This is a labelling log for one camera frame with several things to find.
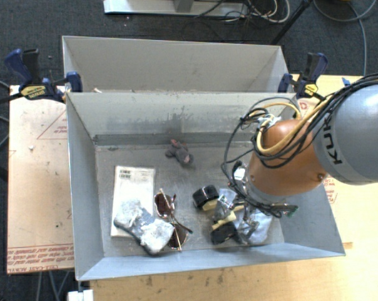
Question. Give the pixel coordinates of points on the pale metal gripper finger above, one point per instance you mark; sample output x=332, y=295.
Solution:
x=249, y=224
x=224, y=206

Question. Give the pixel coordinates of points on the white and grey cloth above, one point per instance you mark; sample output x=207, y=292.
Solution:
x=157, y=234

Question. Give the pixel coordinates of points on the clear plastic bag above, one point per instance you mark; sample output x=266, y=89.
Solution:
x=262, y=230

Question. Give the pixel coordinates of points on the brown cardboard board red print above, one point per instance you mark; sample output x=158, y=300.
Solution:
x=35, y=183

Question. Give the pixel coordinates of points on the grey toy mouse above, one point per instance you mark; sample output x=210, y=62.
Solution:
x=181, y=154

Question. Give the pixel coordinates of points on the black and cream headphones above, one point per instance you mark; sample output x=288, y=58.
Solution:
x=204, y=195

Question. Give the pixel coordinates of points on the grey metal bin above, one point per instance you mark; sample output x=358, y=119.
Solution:
x=204, y=172

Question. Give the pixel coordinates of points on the black cylinder on white bracket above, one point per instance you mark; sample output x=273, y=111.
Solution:
x=240, y=176

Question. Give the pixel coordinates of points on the white paper booklet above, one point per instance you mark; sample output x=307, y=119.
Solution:
x=132, y=187

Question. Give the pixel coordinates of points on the brown sunglasses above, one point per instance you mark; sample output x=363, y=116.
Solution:
x=164, y=203

